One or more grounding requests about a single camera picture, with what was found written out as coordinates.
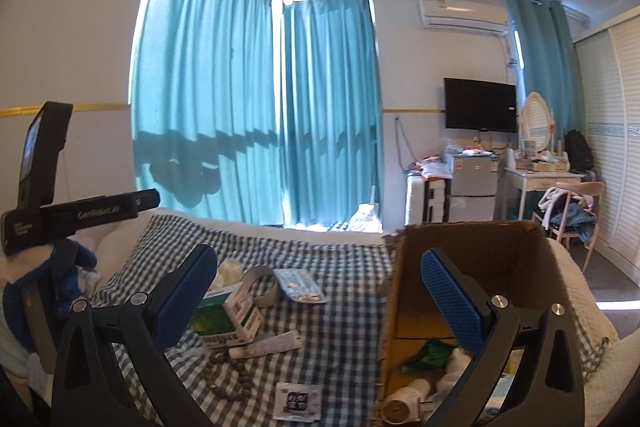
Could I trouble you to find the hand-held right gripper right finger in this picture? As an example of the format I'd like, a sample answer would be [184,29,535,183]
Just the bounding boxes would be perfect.
[420,248,586,427]

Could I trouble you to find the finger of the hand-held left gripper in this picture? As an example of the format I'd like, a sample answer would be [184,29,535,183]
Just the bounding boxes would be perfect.
[117,188,161,215]

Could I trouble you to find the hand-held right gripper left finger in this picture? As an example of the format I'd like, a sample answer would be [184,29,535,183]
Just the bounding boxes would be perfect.
[50,243,219,427]

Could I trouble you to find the white cloth with lace trim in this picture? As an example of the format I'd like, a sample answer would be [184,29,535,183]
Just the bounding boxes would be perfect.
[215,259,246,290]

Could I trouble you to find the cardboard box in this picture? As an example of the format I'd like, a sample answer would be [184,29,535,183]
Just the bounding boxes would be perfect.
[377,219,576,427]

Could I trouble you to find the dark bead bracelet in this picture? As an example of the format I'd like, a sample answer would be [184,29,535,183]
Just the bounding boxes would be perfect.
[202,349,253,405]

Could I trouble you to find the person's left forearm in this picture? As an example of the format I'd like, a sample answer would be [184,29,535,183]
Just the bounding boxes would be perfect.
[0,367,53,427]

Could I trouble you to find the person's left hand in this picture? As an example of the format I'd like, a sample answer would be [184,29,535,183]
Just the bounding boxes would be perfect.
[0,237,98,355]

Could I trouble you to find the green white medicine box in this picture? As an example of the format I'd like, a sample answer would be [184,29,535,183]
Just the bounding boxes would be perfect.
[192,282,264,353]

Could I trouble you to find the white bedding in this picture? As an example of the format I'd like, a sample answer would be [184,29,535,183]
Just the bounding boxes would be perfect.
[75,207,166,298]

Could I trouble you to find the green packet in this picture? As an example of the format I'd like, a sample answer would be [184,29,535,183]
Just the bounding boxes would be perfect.
[400,339,461,373]

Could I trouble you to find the white plastic wrapper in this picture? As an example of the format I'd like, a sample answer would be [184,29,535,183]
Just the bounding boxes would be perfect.
[430,349,476,398]

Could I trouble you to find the yellow carton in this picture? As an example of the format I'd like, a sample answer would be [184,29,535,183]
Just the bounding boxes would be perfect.
[502,346,527,390]

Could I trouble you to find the white tube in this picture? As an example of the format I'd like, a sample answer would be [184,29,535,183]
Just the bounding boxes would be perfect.
[227,330,304,359]

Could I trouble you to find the white suitcase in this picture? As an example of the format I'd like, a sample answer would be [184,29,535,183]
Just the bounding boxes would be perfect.
[406,174,451,228]

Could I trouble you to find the white plastic bottle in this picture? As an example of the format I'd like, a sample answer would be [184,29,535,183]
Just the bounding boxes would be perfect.
[382,377,431,425]

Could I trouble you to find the grey small fridge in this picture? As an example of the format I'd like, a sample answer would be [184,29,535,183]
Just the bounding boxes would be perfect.
[450,154,498,223]

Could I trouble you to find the checkered blanket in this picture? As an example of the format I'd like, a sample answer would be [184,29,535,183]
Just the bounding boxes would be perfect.
[87,214,611,427]

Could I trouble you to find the silver blister pack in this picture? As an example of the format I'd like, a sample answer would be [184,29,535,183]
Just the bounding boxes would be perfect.
[274,268,327,305]

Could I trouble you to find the white plastic bag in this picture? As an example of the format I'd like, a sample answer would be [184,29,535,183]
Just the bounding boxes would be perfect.
[345,203,383,233]

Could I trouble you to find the teal window curtain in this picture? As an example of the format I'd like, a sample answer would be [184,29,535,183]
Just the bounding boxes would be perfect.
[130,0,281,228]
[505,0,583,142]
[280,0,383,230]

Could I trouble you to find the crumpled red white bag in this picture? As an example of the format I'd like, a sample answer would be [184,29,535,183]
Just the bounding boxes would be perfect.
[412,154,453,180]

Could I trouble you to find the cream textured blanket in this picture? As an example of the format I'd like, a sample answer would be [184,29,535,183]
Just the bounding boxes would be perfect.
[547,237,621,408]

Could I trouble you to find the white dressing table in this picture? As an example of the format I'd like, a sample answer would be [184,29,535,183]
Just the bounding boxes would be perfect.
[504,164,586,228]

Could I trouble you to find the clothes on chair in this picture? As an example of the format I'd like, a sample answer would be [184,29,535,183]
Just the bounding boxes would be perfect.
[532,187,598,243]

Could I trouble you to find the white sachet with black print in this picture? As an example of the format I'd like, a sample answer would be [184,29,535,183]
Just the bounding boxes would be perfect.
[275,382,321,420]

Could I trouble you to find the wooden organizer box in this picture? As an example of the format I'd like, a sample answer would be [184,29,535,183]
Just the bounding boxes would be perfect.
[531,152,571,172]

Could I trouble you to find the pink wooden chair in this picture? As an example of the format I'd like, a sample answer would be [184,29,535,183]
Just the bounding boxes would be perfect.
[542,181,606,273]

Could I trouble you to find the black backpack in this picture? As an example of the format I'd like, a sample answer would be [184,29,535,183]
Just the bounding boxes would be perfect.
[565,129,594,172]

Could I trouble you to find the oval white framed mirror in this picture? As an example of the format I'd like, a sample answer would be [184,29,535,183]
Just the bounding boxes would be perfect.
[518,92,557,158]

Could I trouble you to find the white wardrobe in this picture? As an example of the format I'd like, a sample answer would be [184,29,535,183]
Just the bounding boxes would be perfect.
[572,14,640,253]

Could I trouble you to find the white air conditioner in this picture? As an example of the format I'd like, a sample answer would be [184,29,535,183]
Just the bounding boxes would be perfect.
[419,0,510,38]

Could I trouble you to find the wall cable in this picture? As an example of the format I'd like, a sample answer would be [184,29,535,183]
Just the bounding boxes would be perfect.
[395,117,416,172]

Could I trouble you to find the black wall television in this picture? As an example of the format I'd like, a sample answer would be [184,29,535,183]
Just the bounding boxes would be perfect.
[444,77,517,132]

